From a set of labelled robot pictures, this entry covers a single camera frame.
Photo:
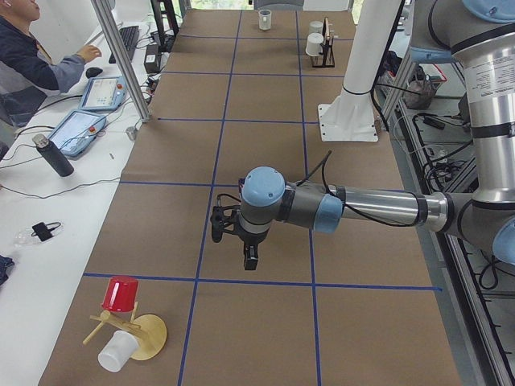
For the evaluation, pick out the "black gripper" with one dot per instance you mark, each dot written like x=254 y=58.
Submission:
x=251 y=239

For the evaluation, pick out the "white ribbed mug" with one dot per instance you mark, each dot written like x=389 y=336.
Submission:
x=264 y=19

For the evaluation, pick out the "milk carton blue white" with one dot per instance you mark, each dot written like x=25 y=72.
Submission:
x=241 y=183

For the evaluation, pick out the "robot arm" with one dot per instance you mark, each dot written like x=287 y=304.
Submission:
x=480 y=35

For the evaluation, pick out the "wooden cup stand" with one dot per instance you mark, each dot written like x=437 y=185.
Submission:
x=149 y=330

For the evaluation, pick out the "red plastic cup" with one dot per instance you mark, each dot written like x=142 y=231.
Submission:
x=120 y=295

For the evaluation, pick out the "white cup on wooden stand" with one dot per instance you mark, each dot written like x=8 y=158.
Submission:
x=117 y=351

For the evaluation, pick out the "small metal cup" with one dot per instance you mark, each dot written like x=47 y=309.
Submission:
x=131 y=133

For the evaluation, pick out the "white cup on rack front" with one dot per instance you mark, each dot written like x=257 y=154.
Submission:
x=314 y=44

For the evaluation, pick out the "white cup on rack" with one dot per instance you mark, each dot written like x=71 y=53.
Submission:
x=314 y=44
x=315 y=26

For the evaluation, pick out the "white cup on rack rear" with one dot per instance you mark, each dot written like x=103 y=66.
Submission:
x=315 y=26

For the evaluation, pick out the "small black adapter device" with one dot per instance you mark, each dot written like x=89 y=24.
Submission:
x=45 y=231

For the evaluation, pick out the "teach pendant near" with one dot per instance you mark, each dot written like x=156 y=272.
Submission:
x=77 y=131

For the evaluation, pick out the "teach pendant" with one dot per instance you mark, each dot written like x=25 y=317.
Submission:
x=103 y=94
x=77 y=131

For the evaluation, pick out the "black power brick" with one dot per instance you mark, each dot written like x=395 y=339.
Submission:
x=152 y=61

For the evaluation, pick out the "teach pendant far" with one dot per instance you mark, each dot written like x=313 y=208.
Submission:
x=103 y=94

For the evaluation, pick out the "clear plastic bag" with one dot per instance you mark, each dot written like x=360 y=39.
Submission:
x=26 y=238

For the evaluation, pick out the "black water bottle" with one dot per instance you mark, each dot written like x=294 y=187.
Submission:
x=54 y=157

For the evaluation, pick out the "black computer mouse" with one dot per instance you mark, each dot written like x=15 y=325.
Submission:
x=93 y=72

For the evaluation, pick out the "black keyboard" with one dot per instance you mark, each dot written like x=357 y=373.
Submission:
x=129 y=36

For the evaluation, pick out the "person at desk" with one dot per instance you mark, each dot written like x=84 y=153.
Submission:
x=28 y=76

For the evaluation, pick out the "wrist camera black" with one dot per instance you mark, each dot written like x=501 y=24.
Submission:
x=224 y=218

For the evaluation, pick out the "white camera pole base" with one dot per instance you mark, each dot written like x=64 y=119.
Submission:
x=350 y=117

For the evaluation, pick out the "black wire cup rack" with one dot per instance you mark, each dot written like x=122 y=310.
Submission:
x=326 y=59

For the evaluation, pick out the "aluminium frame post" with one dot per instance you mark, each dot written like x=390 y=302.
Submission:
x=110 y=29

